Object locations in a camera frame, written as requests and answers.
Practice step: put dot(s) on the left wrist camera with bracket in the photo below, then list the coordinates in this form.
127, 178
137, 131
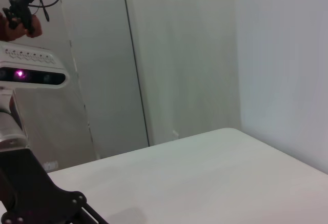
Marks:
33, 60

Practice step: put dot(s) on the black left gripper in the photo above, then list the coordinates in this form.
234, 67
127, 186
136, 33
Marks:
25, 195

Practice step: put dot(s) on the reddish brown round object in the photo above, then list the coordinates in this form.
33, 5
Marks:
12, 33

